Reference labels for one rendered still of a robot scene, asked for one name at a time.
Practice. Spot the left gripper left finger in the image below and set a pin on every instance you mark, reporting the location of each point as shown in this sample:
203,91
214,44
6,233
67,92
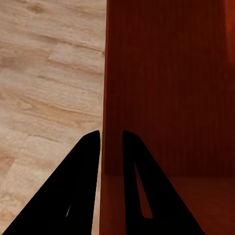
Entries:
64,205

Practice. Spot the storage box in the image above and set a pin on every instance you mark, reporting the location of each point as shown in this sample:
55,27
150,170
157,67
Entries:
169,78

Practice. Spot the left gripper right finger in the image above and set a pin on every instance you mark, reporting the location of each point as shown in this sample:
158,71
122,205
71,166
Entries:
170,214

